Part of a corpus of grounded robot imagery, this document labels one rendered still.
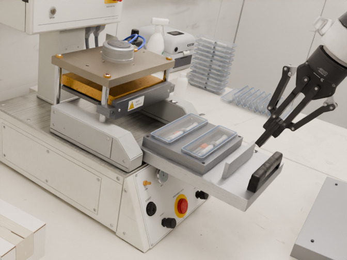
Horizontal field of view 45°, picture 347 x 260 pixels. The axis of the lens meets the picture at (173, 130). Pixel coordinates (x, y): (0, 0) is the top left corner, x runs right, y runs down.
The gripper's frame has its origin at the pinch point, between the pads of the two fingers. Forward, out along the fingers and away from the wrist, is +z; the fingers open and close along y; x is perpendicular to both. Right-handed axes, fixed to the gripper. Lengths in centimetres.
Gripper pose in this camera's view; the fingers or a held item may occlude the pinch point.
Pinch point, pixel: (269, 132)
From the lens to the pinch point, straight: 90.7
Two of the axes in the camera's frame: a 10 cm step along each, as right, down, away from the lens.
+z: -4.9, 6.9, 5.3
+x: 5.3, -2.5, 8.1
